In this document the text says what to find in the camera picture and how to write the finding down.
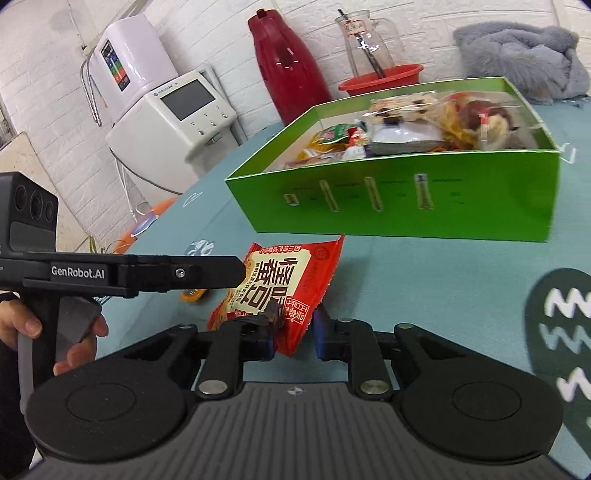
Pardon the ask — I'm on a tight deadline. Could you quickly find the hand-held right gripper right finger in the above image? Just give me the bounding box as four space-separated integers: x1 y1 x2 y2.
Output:
313 305 455 398

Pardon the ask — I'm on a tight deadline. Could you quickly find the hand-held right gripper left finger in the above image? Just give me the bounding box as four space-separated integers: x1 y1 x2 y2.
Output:
124 318 280 400

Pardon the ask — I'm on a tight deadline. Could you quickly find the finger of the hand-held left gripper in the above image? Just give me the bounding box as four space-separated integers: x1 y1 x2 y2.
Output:
115 255 246 296

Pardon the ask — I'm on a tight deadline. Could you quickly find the green cardboard box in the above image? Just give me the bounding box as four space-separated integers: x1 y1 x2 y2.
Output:
225 76 561 243

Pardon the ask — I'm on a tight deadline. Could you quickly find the person's left forearm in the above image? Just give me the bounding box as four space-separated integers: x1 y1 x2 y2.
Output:
0 339 40 469

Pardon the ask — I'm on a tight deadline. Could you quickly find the clear packet with red snacks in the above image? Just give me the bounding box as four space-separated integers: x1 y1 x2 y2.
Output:
438 92 523 151

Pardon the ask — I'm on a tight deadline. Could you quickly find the person's left hand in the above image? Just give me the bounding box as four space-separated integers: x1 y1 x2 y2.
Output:
0 299 110 377

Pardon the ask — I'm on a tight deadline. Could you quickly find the orange plastic object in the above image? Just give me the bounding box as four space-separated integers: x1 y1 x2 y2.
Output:
115 198 179 256

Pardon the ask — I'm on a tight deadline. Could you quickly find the teal tablecloth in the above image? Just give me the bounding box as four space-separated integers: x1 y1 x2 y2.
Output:
99 95 591 467

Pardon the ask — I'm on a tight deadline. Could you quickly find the white appliance with screen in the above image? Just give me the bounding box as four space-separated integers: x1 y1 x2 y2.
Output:
107 70 241 195

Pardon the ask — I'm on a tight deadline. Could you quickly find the red and green snack packet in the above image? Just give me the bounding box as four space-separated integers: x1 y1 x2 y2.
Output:
307 122 370 149

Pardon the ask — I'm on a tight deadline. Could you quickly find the white snack packet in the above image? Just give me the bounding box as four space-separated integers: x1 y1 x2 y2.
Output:
367 122 447 157

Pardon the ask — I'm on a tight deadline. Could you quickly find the white water purifier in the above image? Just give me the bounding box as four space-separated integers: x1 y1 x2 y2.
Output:
88 14 179 126

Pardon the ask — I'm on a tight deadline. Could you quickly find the red thermos jug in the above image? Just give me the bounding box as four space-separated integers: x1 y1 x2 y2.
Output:
248 10 334 126

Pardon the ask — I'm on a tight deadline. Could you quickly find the clear packet of white bars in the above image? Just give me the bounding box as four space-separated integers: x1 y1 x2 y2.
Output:
369 91 451 123

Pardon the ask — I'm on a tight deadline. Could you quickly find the red plastic basket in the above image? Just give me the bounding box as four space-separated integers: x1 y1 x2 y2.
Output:
338 64 424 97

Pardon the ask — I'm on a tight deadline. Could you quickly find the black straw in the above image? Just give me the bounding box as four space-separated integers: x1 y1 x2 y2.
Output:
337 9 387 79

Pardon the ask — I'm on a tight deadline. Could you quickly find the glass pitcher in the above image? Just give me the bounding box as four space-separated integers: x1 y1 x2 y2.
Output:
335 10 408 80

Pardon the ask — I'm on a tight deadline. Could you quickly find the grey fluffy blanket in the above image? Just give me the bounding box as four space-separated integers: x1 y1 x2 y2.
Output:
452 24 591 105

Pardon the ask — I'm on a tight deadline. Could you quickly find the metal flexible hose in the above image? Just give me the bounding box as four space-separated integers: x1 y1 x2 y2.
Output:
81 58 103 127

